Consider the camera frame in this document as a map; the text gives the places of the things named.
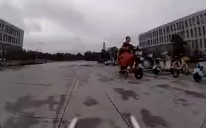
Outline row of trees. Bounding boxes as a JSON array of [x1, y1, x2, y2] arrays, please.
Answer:
[[4, 47, 120, 63]]

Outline dark tree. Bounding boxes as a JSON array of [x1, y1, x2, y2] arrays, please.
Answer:
[[170, 33, 187, 58]]

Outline robot's own part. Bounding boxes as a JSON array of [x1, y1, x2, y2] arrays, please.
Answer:
[[67, 116, 79, 128], [128, 114, 141, 128]]

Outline white multi-storey building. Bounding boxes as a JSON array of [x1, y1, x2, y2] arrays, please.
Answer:
[[138, 7, 206, 56]]

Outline grey paved plaza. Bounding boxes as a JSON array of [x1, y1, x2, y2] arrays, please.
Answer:
[[0, 60, 206, 128]]

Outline red scooter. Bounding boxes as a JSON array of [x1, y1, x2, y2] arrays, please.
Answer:
[[118, 49, 145, 80]]

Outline person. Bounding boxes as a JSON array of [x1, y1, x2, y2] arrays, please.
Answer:
[[118, 35, 137, 75]]

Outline row of parked scooters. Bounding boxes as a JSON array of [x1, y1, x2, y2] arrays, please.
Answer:
[[137, 49, 206, 83]]

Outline grey building with windows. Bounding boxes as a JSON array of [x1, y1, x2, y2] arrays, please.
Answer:
[[0, 14, 25, 58]]

